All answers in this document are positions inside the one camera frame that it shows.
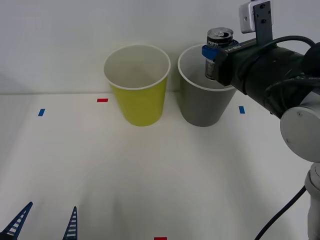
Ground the grey plastic waste bin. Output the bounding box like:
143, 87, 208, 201
177, 44, 238, 128

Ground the black drink can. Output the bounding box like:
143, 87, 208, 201
205, 27, 235, 82

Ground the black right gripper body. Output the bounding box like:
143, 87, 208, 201
215, 39, 260, 87

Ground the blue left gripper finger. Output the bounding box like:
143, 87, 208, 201
0, 201, 34, 240
61, 206, 79, 240

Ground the yellow-green plastic waste bin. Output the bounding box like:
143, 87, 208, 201
103, 44, 172, 127

